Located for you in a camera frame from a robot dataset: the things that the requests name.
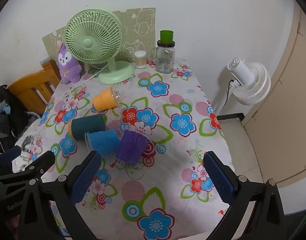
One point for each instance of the purple plush toy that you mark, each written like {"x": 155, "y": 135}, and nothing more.
{"x": 69, "y": 67}

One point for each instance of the green desk fan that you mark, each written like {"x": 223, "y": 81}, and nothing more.
{"x": 96, "y": 36}

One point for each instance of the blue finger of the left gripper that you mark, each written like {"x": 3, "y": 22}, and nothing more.
{"x": 44, "y": 161}

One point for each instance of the purple plastic cup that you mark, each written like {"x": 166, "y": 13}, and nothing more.
{"x": 132, "y": 145}

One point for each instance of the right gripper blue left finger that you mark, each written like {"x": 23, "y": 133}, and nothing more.
{"x": 70, "y": 190}

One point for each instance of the orange wooden chair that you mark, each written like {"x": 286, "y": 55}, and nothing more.
{"x": 33, "y": 92}

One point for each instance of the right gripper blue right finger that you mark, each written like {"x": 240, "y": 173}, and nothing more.
{"x": 226, "y": 183}

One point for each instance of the glass mason jar mug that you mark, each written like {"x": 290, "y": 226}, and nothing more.
{"x": 163, "y": 56}

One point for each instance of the blue plastic cup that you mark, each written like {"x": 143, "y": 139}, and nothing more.
{"x": 104, "y": 142}

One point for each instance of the dark teal cup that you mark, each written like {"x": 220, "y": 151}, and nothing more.
{"x": 77, "y": 128}

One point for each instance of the white standing fan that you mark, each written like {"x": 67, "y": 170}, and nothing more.
{"x": 250, "y": 83}

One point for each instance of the dark clothes pile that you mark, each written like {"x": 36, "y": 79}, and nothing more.
{"x": 15, "y": 119}

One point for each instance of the orange plastic cup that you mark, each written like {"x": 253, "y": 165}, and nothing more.
{"x": 107, "y": 99}

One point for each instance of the green cup on jar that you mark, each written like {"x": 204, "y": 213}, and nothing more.
{"x": 166, "y": 36}

